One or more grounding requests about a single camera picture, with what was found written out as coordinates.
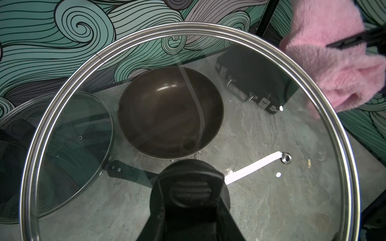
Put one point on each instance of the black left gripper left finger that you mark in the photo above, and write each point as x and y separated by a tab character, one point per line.
154	227

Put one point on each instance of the black case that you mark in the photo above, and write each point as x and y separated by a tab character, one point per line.
251	76

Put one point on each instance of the brown pan beige handle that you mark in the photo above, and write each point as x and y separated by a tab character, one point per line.
171	112

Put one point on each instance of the pink cloth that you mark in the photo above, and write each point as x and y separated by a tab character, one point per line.
349	77

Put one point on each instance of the glass pot lid black knob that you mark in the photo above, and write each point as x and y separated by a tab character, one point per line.
289	175

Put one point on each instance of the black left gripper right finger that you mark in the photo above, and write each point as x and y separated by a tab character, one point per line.
227	229

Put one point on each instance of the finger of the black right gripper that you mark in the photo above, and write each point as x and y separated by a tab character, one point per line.
372	38

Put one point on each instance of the glass lid on black pan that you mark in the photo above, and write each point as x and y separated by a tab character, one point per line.
82	114

